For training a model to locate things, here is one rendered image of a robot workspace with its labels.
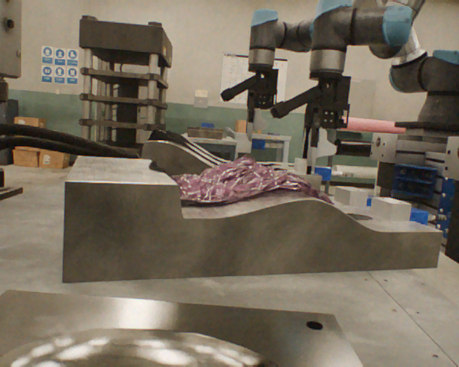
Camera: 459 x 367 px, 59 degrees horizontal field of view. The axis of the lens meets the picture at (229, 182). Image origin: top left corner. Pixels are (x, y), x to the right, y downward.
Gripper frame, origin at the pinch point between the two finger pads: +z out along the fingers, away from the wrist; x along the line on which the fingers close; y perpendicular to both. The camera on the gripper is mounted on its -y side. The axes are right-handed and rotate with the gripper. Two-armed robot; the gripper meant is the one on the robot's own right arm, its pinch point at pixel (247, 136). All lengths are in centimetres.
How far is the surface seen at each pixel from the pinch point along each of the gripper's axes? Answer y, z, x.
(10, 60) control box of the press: -73, -17, 6
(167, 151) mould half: -17.9, 3.3, -36.0
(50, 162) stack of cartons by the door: -302, 84, 572
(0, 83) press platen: -58, -8, -26
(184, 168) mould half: -14.2, 6.7, -36.0
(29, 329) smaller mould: -15, 8, -101
